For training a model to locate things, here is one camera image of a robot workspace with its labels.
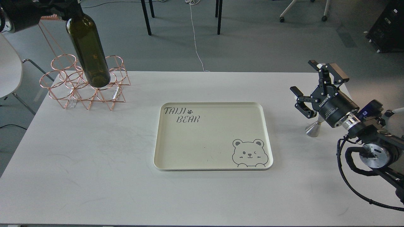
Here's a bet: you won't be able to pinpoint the dark green wine bottle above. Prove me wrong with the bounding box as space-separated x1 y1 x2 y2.
66 12 110 88

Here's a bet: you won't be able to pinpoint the cream bear serving tray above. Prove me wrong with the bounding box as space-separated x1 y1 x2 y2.
153 102 274 171

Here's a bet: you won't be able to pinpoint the black equipment case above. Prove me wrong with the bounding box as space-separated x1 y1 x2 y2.
365 0 404 53

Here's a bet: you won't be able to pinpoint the copper wire bottle rack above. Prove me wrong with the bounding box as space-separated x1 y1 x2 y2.
34 16 131 111

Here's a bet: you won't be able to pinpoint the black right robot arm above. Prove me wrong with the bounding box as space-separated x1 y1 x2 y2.
290 60 404 211

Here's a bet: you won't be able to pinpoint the white round chair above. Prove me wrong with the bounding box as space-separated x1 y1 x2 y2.
0 34 46 115

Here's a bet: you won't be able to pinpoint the steel double jigger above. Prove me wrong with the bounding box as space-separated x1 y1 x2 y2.
305 114 324 137

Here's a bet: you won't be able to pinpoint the black table legs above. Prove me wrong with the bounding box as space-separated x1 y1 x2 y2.
140 0 223 37

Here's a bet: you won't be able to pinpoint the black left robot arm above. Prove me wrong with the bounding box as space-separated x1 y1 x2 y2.
0 0 82 33

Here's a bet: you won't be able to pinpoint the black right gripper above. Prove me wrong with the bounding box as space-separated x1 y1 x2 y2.
290 60 359 128

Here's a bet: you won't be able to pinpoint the white floor cable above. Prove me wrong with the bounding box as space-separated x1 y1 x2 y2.
184 0 211 73

